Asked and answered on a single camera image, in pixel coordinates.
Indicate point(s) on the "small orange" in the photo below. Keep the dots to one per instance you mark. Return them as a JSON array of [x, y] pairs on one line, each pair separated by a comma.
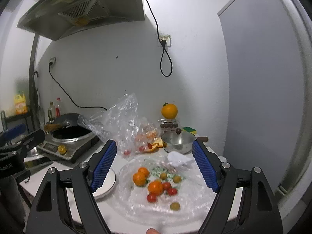
[[155, 187], [139, 178], [143, 171]]

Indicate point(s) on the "dark glass bottle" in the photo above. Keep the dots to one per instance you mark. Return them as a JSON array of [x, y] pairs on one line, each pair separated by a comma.
[[51, 112]]

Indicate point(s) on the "grey vertical pipe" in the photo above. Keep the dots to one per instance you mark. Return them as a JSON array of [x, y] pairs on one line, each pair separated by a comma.
[[33, 61]]

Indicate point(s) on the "green printed plastic bag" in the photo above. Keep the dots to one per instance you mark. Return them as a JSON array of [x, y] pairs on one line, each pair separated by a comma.
[[195, 199]]

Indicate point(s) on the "loose red tomato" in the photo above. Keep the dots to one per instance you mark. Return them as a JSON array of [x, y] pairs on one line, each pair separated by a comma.
[[149, 145]]

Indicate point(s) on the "white door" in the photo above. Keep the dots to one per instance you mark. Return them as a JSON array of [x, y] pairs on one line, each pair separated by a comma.
[[263, 78]]

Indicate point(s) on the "small yellow round fruit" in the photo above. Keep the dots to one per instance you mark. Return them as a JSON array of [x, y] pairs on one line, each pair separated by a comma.
[[163, 175], [176, 179], [174, 206]]

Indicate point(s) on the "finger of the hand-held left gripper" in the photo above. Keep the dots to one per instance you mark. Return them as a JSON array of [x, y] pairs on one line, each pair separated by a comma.
[[15, 130], [33, 139]]

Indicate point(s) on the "gold round knob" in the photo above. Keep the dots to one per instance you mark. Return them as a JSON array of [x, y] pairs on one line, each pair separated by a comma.
[[62, 149]]

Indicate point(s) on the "steel pot with lid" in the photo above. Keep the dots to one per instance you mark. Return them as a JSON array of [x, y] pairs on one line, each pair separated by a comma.
[[179, 142]]

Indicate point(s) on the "wall socket with black plug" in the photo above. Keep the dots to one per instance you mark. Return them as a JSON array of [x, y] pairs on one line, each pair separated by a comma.
[[52, 61]]

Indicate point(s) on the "yellow green sponge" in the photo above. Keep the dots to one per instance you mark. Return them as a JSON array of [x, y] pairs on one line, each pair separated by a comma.
[[189, 129]]

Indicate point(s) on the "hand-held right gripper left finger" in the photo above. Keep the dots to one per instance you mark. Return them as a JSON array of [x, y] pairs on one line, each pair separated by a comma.
[[104, 165]]

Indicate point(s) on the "large orange with leaf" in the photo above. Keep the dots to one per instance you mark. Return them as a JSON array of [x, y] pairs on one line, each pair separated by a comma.
[[169, 111]]

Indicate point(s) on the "orange peel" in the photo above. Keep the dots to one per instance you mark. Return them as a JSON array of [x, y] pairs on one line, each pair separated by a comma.
[[156, 145]]

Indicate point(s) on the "steel domed lid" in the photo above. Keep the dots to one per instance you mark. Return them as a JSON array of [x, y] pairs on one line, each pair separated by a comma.
[[33, 152]]

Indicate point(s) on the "red capped bottle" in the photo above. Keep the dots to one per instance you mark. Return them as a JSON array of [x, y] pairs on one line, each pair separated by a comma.
[[58, 107]]

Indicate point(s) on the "steel range hood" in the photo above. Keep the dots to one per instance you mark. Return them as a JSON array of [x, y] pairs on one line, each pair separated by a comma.
[[73, 9]]

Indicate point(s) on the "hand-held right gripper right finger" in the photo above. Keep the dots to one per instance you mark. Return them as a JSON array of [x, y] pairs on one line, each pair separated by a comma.
[[204, 168]]

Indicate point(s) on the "crumpled white plastic bag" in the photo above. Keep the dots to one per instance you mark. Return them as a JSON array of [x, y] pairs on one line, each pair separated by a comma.
[[179, 158]]

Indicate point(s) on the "white round plate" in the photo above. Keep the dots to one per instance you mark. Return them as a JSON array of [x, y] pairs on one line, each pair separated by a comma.
[[109, 182]]

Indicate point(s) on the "black metal rack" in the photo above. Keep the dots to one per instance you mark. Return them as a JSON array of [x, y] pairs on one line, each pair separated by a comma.
[[17, 118]]

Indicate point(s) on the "black umbrella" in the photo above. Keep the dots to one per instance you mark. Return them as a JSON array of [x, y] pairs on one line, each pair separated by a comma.
[[37, 90]]

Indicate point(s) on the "white wall socket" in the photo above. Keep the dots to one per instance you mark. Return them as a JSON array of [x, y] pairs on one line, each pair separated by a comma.
[[164, 40]]

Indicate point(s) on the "steel induction cooker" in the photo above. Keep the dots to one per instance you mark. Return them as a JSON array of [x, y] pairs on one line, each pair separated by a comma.
[[73, 148]]

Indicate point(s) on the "yellow oil bottle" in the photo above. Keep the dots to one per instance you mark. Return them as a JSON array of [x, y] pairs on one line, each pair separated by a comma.
[[20, 103]]

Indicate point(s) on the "glass jar of dark fruit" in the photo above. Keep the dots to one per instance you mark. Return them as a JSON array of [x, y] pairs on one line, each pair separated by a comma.
[[168, 125]]

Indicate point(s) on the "person's left forearm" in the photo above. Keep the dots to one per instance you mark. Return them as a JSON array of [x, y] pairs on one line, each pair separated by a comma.
[[12, 195]]

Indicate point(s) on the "bagged peeled orange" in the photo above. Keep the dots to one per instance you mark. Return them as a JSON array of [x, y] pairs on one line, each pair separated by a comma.
[[147, 135]]

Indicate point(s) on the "person's right hand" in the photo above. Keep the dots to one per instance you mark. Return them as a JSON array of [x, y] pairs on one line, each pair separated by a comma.
[[152, 231]]

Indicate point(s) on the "bagged red cherry tomato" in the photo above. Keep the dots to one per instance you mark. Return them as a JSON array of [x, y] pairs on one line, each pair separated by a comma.
[[126, 152], [141, 148]]

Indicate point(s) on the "crumpled clear plastic bag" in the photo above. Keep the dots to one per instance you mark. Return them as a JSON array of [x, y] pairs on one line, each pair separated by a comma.
[[117, 119]]

